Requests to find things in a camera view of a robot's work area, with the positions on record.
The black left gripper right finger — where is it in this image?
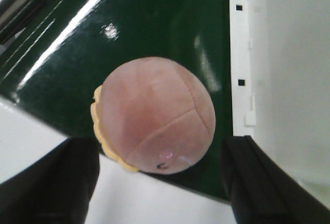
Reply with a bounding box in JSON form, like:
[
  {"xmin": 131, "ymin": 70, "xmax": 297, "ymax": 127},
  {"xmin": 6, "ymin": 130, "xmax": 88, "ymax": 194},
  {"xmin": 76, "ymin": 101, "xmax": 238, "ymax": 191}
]
[{"xmin": 220, "ymin": 136, "xmax": 329, "ymax": 223}]

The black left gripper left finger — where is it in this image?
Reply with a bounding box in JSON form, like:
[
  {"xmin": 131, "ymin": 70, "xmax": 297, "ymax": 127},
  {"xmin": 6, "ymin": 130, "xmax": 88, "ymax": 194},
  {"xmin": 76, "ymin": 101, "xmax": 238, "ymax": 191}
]
[{"xmin": 1, "ymin": 138, "xmax": 100, "ymax": 223}]

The pink round plush toy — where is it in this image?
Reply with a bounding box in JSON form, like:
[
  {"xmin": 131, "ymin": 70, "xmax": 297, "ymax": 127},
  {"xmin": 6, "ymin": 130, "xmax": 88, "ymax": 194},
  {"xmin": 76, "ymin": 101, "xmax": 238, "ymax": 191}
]
[{"xmin": 91, "ymin": 57, "xmax": 216, "ymax": 175}]

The white plastic tote box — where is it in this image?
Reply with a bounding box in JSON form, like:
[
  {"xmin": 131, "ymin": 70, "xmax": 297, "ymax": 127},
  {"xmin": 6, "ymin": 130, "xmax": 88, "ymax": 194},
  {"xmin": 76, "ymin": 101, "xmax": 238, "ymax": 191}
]
[{"xmin": 228, "ymin": 0, "xmax": 330, "ymax": 186}]

